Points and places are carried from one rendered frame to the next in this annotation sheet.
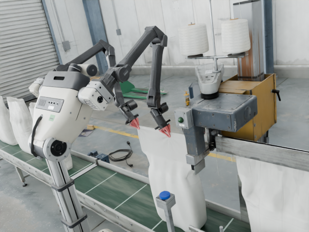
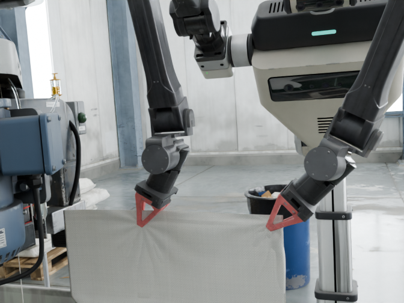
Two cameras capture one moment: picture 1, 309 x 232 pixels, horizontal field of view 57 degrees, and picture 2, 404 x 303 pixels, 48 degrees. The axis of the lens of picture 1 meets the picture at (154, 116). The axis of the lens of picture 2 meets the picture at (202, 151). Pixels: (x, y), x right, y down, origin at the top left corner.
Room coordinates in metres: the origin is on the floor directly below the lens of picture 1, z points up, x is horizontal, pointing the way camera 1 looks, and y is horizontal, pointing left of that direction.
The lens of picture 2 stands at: (2.55, -0.39, 1.31)
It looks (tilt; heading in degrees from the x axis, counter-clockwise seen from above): 6 degrees down; 153
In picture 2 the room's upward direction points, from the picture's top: 4 degrees counter-clockwise
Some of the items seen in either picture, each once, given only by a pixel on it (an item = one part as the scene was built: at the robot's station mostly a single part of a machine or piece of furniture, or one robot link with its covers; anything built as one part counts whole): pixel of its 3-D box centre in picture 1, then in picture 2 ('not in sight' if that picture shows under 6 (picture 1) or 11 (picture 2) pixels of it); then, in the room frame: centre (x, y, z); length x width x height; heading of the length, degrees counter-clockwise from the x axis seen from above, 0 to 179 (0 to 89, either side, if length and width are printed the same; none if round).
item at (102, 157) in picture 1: (96, 158); not in sight; (2.93, 0.74, 0.35); 0.30 x 0.15 x 0.15; 44
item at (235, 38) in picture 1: (235, 35); not in sight; (1.47, -0.48, 1.61); 0.15 x 0.14 x 0.17; 44
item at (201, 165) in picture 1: (196, 165); (70, 232); (1.33, -0.17, 0.98); 0.09 x 0.05 x 0.05; 134
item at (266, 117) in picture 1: (245, 105); not in sight; (1.57, -0.54, 1.18); 0.34 x 0.25 x 0.31; 134
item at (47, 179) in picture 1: (34, 153); not in sight; (3.38, 1.63, 0.35); 2.26 x 0.48 x 0.14; 44
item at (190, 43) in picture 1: (193, 39); not in sight; (1.66, -0.30, 1.61); 0.17 x 0.17 x 0.17
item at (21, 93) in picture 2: (209, 94); (4, 96); (1.39, -0.30, 1.35); 0.09 x 0.09 x 0.03
